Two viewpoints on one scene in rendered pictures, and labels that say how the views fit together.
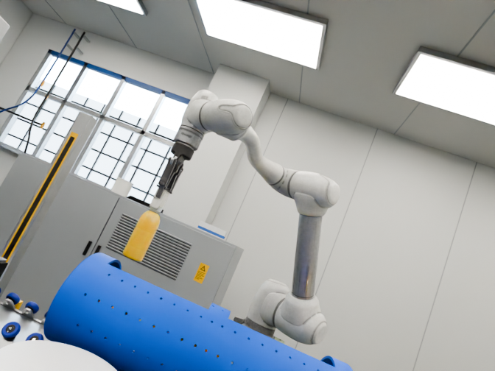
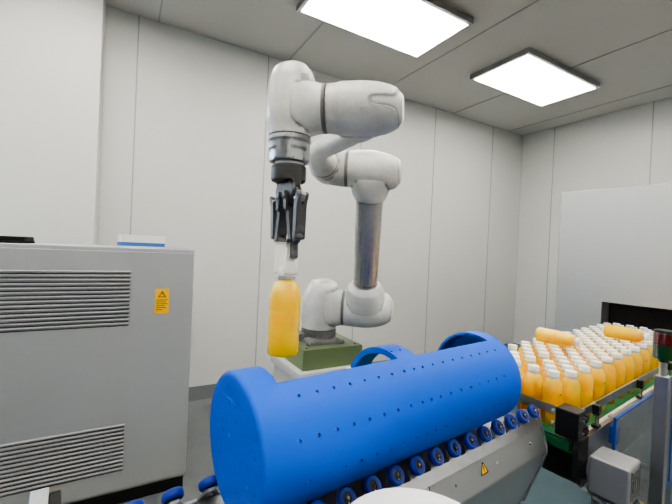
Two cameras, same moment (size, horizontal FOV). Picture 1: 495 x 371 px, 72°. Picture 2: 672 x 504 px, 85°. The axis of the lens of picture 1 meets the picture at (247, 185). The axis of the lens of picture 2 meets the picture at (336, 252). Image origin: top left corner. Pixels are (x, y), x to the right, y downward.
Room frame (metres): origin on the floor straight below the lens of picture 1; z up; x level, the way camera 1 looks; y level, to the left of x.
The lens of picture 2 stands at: (0.48, 0.69, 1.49)
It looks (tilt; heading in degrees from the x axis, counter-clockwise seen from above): 0 degrees down; 319
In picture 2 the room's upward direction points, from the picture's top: 3 degrees clockwise
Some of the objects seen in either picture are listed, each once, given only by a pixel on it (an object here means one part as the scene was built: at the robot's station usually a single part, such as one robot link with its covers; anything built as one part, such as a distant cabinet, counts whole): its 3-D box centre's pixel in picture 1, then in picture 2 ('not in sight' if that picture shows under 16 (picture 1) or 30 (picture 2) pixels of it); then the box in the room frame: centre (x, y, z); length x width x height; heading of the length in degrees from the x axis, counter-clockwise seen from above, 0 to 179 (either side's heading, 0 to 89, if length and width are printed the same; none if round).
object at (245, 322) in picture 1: (255, 326); (314, 333); (1.77, -0.31, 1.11); 0.22 x 0.18 x 0.06; 78
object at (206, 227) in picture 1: (212, 230); (141, 241); (2.97, 0.12, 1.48); 0.24 x 0.12 x 0.08; 87
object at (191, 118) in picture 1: (202, 112); (296, 101); (1.14, 0.25, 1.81); 0.13 x 0.11 x 0.16; 43
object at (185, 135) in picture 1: (188, 139); (289, 152); (1.15, 0.25, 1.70); 0.09 x 0.09 x 0.06
